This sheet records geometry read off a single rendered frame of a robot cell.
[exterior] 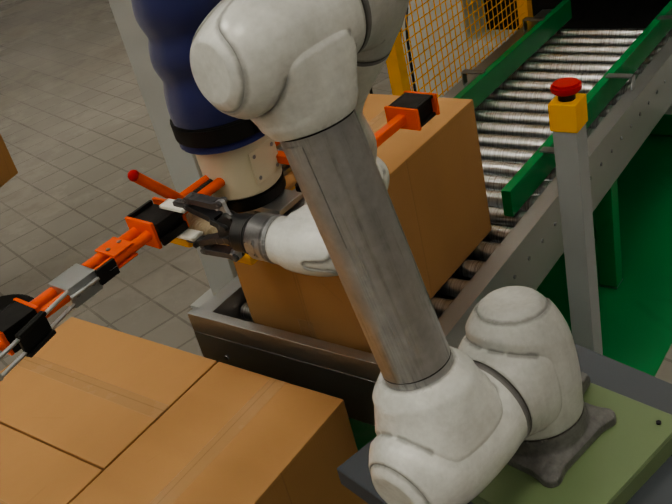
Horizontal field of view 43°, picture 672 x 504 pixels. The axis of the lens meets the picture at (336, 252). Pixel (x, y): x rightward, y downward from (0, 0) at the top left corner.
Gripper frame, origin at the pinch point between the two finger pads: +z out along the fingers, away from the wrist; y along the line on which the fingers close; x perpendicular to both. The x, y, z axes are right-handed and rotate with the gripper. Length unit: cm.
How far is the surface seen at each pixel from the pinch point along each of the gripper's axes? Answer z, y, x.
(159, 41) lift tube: 3.6, -32.4, 12.2
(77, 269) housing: 6.3, -1.0, -21.6
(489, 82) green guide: 21, 48, 173
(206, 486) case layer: -7, 52, -22
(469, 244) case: -21, 49, 73
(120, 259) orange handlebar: 2.2, 0.3, -14.8
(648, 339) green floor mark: -54, 106, 117
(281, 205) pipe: -8.4, 7.3, 20.4
